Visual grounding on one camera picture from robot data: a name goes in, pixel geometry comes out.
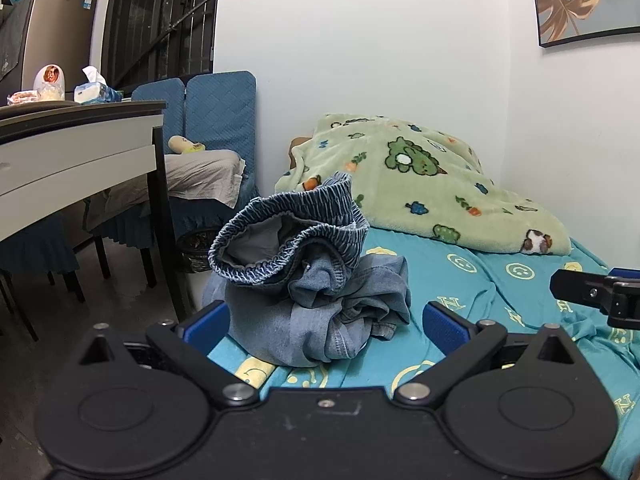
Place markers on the food bag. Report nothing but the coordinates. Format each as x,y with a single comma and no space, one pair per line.
22,96

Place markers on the black trash bin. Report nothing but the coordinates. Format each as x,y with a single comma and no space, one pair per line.
197,250

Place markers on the white table with dark top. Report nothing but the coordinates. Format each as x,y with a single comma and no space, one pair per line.
75,150

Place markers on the beige cloth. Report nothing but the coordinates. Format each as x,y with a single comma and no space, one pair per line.
200,170

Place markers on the blue tissue pack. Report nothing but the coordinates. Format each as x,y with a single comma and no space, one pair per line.
97,94

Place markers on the teal printed bed sheet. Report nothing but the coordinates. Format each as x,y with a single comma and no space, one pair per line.
500,280

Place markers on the blue cushions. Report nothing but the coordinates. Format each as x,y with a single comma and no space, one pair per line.
220,110

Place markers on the silver refrigerator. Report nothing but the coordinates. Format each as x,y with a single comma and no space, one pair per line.
55,25

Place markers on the white egg-shaped container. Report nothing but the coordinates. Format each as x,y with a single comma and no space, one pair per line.
50,82

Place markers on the framed gold leaf picture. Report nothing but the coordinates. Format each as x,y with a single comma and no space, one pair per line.
575,0

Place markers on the blue covered chair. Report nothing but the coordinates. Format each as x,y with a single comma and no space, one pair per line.
157,105
35,255

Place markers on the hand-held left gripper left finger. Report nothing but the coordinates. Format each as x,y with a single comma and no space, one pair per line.
207,322

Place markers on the yellow bottle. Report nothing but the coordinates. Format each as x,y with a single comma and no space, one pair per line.
187,145

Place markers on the green printed fleece blanket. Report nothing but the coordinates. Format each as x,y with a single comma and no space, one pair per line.
400,195

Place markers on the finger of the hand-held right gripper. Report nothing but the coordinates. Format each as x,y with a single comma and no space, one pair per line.
580,287

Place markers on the blue denim jeans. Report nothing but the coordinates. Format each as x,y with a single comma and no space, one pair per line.
320,280

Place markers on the dark window grille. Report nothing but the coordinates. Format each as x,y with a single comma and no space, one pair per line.
160,15

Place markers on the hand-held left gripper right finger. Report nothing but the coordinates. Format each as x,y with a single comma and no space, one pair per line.
442,327

